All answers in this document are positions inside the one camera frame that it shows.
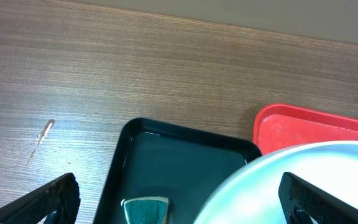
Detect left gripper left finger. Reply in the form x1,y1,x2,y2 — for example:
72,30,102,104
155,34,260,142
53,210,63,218
0,173,81,224

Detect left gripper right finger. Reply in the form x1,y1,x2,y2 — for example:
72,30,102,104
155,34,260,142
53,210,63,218
278,172,358,224

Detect white round plate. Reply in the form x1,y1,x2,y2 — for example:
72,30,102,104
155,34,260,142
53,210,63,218
195,141,358,223

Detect green yellow sponge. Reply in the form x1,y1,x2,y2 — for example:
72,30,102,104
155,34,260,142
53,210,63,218
122,197,170,224

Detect red plastic tray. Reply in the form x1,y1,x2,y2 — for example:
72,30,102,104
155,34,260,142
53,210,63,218
253,103,358,155

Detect black rectangular tray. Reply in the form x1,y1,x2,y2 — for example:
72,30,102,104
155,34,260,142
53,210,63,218
94,118,262,223

